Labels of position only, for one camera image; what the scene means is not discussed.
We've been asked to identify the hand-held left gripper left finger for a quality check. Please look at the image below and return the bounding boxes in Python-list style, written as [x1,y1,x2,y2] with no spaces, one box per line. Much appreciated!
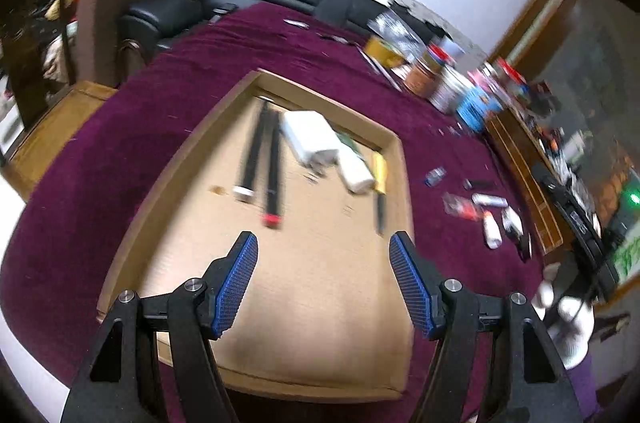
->
[60,230,261,423]

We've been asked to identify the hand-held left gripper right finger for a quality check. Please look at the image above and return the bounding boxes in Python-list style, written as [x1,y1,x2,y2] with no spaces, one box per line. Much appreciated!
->
[389,230,584,423]

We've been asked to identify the cardboard box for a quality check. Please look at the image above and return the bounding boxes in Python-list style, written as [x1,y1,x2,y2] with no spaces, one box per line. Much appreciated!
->
[96,70,417,405]

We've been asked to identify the yellow and black pen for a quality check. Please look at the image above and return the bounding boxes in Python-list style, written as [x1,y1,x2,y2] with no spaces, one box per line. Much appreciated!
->
[371,151,391,237]

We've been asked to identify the black marker with red cap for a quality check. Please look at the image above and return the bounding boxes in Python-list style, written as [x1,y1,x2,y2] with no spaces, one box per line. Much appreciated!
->
[259,108,287,230]

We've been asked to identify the small white bottle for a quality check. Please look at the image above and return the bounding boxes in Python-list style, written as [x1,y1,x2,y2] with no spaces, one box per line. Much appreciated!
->
[334,148,377,195]

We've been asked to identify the black marker with white cap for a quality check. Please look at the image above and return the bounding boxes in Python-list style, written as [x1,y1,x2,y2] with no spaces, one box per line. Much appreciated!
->
[232,98,274,204]

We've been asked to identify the olive green object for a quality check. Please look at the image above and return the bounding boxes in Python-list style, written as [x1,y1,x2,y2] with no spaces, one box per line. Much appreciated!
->
[334,130,364,155]

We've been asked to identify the white charger adapter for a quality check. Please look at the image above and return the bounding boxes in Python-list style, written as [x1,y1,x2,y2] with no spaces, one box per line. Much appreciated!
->
[278,109,347,177]

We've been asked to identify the person's right forearm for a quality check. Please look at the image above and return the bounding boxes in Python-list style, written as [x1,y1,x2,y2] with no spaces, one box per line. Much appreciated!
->
[564,349,604,423]

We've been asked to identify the person's right hand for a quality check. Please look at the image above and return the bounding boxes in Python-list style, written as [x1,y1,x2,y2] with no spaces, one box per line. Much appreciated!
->
[531,262,597,370]

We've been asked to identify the clear plastic case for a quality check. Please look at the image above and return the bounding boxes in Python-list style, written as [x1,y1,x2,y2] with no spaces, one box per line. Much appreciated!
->
[442,192,479,220]

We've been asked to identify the white marker pen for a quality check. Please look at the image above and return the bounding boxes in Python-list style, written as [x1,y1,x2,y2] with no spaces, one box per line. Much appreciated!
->
[472,192,509,209]

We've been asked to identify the wooden cabinet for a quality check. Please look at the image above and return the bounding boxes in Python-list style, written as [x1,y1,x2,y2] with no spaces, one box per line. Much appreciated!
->
[484,0,640,255]

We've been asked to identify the clear jar with blue label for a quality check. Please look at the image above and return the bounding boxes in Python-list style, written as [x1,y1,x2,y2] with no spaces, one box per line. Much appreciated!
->
[454,72,507,134]

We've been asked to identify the white jar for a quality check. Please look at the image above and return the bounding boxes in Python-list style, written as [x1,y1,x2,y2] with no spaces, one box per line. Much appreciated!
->
[429,65,474,114]

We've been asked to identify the maroon tablecloth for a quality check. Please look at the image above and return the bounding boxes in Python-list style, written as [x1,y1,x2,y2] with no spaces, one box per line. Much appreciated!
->
[0,1,601,423]

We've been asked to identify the brown jar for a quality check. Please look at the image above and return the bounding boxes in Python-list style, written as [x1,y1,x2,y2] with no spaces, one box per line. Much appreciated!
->
[403,45,452,99]

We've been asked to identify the yellow tape roll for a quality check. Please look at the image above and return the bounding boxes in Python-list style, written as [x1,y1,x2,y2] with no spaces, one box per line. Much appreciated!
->
[363,34,407,69]

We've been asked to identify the small wooden side table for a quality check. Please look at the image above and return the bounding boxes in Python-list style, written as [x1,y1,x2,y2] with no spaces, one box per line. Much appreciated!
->
[4,80,119,200]

